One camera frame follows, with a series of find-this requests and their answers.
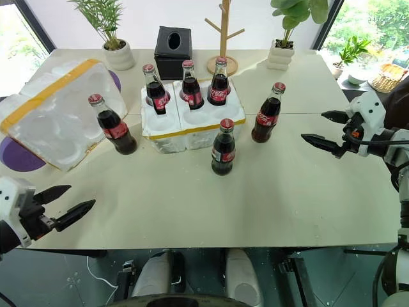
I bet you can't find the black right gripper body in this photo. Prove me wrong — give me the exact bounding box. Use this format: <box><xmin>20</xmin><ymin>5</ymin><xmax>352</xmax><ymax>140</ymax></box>
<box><xmin>341</xmin><ymin>112</ymin><xmax>369</xmax><ymax>155</ymax></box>

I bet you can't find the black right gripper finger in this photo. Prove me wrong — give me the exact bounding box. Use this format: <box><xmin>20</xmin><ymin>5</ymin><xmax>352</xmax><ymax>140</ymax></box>
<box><xmin>320</xmin><ymin>109</ymin><xmax>350</xmax><ymax>125</ymax></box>
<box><xmin>300</xmin><ymin>133</ymin><xmax>346</xmax><ymax>159</ymax></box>

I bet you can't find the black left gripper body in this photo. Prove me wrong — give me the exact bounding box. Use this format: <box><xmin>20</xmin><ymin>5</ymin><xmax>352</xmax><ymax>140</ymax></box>
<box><xmin>18</xmin><ymin>192</ymin><xmax>59</xmax><ymax>241</ymax></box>

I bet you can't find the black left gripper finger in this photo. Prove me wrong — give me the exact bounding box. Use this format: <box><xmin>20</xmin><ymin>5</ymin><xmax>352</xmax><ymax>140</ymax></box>
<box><xmin>54</xmin><ymin>199</ymin><xmax>97</xmax><ymax>233</ymax></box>
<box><xmin>33</xmin><ymin>184</ymin><xmax>72</xmax><ymax>203</ymax></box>

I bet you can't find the glass cola bottle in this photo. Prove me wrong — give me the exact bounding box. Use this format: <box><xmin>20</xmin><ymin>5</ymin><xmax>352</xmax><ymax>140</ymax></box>
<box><xmin>251</xmin><ymin>81</ymin><xmax>287</xmax><ymax>144</ymax></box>
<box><xmin>210</xmin><ymin>118</ymin><xmax>238</xmax><ymax>177</ymax></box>
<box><xmin>206</xmin><ymin>56</ymin><xmax>232</xmax><ymax>107</ymax></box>
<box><xmin>141</xmin><ymin>63</ymin><xmax>170</xmax><ymax>116</ymax></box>
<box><xmin>179</xmin><ymin>59</ymin><xmax>206</xmax><ymax>111</ymax></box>
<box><xmin>88</xmin><ymin>93</ymin><xmax>139</xmax><ymax>156</ymax></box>

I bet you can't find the white foam lid yellow tape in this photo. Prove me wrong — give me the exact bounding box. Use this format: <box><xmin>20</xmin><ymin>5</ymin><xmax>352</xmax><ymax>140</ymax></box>
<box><xmin>0</xmin><ymin>58</ymin><xmax>129</xmax><ymax>173</ymax></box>

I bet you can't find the white foam bottle tray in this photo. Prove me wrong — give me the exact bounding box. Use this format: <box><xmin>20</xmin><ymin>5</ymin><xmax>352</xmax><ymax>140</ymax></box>
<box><xmin>140</xmin><ymin>77</ymin><xmax>247</xmax><ymax>155</ymax></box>

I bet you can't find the black tissue box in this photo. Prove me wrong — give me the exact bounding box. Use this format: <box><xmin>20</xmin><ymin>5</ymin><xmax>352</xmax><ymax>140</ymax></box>
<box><xmin>153</xmin><ymin>26</ymin><xmax>192</xmax><ymax>81</ymax></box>

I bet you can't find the dark side table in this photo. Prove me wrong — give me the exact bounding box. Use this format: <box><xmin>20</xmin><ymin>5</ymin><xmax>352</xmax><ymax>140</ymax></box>
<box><xmin>337</xmin><ymin>78</ymin><xmax>386</xmax><ymax>100</ymax></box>

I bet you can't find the purple round mat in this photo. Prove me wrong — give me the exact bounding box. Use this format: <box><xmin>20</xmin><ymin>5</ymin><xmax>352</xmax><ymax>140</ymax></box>
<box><xmin>0</xmin><ymin>69</ymin><xmax>123</xmax><ymax>172</ymax></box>

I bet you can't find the wicker basket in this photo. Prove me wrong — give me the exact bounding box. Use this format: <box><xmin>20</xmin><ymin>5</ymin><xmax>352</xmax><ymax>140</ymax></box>
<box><xmin>367</xmin><ymin>63</ymin><xmax>409</xmax><ymax>94</ymax></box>

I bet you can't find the small green potted plant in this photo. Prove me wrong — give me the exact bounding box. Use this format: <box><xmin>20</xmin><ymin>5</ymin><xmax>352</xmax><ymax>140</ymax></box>
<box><xmin>332</xmin><ymin>35</ymin><xmax>372</xmax><ymax>81</ymax></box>

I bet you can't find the broad-leaf plant in white pot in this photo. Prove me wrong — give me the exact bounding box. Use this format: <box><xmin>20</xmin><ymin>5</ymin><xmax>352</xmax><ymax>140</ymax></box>
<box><xmin>266</xmin><ymin>0</ymin><xmax>330</xmax><ymax>72</ymax></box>

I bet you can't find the white rounded leg shell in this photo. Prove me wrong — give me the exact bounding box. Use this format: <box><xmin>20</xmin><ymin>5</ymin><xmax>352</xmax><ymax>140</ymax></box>
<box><xmin>224</xmin><ymin>248</ymin><xmax>265</xmax><ymax>307</ymax></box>
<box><xmin>131</xmin><ymin>249</ymin><xmax>175</xmax><ymax>299</ymax></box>

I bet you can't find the wooden tree stand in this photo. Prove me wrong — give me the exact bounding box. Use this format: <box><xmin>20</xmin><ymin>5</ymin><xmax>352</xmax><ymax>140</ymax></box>
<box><xmin>204</xmin><ymin>0</ymin><xmax>246</xmax><ymax>77</ymax></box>

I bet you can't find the palm plant in ribbed pot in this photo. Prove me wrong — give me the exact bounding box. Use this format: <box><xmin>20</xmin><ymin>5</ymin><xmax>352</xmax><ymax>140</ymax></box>
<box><xmin>67</xmin><ymin>0</ymin><xmax>136</xmax><ymax>72</ymax></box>

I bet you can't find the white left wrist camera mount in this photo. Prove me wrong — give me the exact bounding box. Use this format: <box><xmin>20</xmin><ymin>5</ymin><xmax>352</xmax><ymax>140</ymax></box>
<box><xmin>0</xmin><ymin>177</ymin><xmax>36</xmax><ymax>249</ymax></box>

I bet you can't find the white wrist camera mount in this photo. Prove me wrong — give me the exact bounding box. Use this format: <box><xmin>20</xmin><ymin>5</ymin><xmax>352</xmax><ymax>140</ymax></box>
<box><xmin>344</xmin><ymin>90</ymin><xmax>388</xmax><ymax>157</ymax></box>
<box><xmin>0</xmin><ymin>177</ymin><xmax>36</xmax><ymax>249</ymax></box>

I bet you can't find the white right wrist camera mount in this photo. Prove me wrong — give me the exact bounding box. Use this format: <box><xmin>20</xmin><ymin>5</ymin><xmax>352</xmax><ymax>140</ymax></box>
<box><xmin>344</xmin><ymin>90</ymin><xmax>388</xmax><ymax>157</ymax></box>

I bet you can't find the white floor cable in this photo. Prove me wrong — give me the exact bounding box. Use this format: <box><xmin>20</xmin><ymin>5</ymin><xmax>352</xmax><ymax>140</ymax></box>
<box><xmin>85</xmin><ymin>254</ymin><xmax>120</xmax><ymax>290</ymax></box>

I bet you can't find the black table leg frame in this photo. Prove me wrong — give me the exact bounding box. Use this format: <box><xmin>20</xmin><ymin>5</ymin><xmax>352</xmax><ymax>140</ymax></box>
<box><xmin>275</xmin><ymin>252</ymin><xmax>321</xmax><ymax>307</ymax></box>
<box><xmin>115</xmin><ymin>260</ymin><xmax>136</xmax><ymax>301</ymax></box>

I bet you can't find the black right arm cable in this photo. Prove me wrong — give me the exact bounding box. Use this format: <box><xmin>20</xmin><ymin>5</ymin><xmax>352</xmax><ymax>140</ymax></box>
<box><xmin>374</xmin><ymin>244</ymin><xmax>402</xmax><ymax>303</ymax></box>

